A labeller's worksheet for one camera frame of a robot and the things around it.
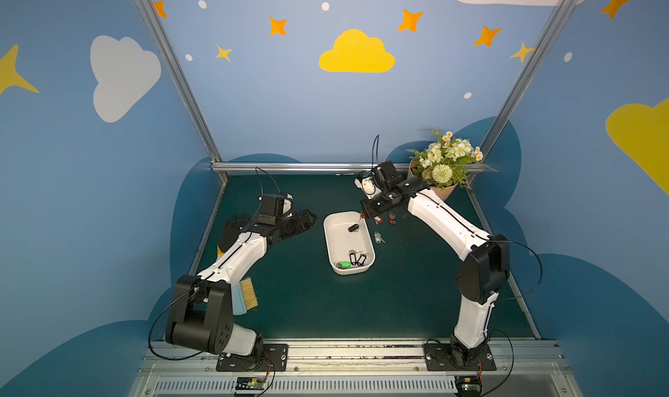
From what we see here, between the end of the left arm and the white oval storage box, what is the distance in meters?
0.16

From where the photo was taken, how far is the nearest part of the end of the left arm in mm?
688

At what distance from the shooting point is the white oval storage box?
925mm
